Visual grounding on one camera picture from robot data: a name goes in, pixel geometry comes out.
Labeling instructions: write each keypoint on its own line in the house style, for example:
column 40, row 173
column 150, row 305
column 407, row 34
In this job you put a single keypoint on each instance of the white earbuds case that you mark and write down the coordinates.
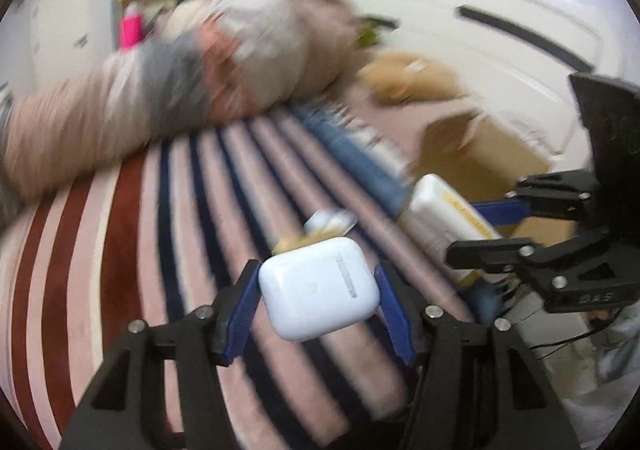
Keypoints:
column 316, row 296

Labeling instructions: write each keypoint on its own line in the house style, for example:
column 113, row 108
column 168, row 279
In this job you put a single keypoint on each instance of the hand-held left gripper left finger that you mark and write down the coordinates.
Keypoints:
column 239, row 317

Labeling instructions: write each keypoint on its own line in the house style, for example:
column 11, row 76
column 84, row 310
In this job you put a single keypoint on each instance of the striped blanket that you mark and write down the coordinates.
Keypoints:
column 125, row 280

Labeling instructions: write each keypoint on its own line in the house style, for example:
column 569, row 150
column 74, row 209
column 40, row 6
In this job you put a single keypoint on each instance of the small white lid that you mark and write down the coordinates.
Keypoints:
column 330, row 220

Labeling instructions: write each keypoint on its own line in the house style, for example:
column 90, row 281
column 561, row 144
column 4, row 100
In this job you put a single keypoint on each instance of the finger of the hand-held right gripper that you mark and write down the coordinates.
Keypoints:
column 480, row 254
column 495, row 211

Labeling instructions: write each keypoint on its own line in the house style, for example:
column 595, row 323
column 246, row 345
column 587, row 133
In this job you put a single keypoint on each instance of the pink bottle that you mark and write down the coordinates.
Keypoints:
column 132, row 28

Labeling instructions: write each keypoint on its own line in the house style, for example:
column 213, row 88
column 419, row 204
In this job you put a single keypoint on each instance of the cardboard box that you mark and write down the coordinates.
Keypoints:
column 495, row 154

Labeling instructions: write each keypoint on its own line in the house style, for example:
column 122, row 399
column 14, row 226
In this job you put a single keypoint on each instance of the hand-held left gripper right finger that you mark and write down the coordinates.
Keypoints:
column 396, row 320

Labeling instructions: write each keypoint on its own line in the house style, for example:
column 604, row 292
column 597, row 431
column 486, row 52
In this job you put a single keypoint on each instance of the brown paper bag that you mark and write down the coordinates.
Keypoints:
column 415, row 77

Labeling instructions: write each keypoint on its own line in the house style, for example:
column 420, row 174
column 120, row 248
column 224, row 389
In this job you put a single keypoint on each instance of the blue box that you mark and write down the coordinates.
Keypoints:
column 360, row 159

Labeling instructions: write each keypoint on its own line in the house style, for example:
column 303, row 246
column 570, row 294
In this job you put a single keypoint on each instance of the grey and white cushion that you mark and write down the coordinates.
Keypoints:
column 250, row 49

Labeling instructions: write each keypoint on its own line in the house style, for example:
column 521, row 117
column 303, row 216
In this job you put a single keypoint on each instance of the white box with yellow label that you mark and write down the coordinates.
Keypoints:
column 440, row 215

